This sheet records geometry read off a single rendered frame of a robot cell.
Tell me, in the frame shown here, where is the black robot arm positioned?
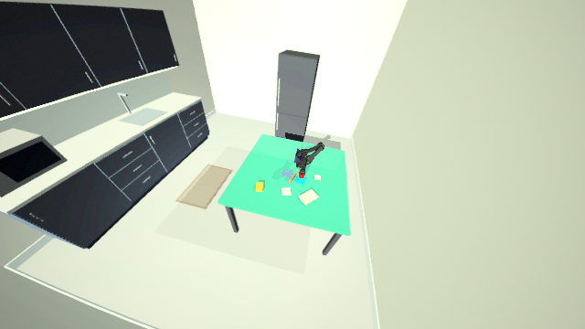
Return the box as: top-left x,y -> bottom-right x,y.
296,142 -> 324,168

